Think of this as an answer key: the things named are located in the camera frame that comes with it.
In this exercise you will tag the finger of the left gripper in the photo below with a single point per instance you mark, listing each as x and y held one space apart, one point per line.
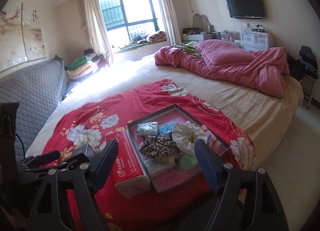
71 163
39 160

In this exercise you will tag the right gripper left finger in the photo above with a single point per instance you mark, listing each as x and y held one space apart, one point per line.
101 165

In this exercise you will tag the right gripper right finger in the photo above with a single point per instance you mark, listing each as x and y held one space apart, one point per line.
210 164

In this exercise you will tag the mint green sponge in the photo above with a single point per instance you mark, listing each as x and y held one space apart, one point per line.
188 162

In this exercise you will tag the red tissue pack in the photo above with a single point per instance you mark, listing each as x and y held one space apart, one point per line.
127 176

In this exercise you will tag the white floral cloth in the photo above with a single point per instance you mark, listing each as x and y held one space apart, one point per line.
186 134

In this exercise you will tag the small clear packet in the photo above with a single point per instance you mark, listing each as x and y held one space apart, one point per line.
155 169

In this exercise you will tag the leopard print scrunchie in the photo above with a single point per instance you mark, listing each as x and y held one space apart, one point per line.
161 149

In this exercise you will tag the green white tissue packet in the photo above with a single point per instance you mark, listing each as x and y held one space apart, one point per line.
147 129

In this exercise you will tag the small black box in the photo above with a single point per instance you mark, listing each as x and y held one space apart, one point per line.
86 149

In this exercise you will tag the red floral blanket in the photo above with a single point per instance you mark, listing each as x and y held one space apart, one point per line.
170 191

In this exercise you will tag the pink and blue book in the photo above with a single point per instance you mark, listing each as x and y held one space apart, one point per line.
172 170

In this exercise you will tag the grey shallow box tray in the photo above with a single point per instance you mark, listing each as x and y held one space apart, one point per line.
175 145

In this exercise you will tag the grey quilted headboard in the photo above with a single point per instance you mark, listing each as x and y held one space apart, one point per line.
39 90

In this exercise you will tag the beige bed sheet mattress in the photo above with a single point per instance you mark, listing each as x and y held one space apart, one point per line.
265 119

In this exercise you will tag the dark patterned pillow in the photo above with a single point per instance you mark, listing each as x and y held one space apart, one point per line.
70 89

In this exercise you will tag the stack of folded blankets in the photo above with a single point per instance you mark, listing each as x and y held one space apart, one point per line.
87 65

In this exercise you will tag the pink quilted duvet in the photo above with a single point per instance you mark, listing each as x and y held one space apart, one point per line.
263 71

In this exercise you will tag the green cloth on duvet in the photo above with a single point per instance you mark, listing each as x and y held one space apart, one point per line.
189 48

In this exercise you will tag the left cream curtain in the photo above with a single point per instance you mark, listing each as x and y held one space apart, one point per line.
97 31

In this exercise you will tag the cream curtain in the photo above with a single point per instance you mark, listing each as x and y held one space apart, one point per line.
171 21
97 31

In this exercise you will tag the white drawer cabinet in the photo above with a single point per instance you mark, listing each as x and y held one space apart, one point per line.
255 41

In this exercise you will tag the dark clothes on chair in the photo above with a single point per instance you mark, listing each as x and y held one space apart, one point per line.
305 65

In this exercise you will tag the clothes on window sill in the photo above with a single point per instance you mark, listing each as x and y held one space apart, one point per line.
159 36

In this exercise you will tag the vanity mirror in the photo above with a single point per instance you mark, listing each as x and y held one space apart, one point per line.
201 21

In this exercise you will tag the right cream curtain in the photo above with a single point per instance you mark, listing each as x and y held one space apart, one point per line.
171 21

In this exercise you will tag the floral wall painting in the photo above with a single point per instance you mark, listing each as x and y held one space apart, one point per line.
21 35

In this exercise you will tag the window with dark frame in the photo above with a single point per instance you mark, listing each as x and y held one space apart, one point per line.
126 19

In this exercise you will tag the wall mounted television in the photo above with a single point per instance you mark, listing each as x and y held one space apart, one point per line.
246 9

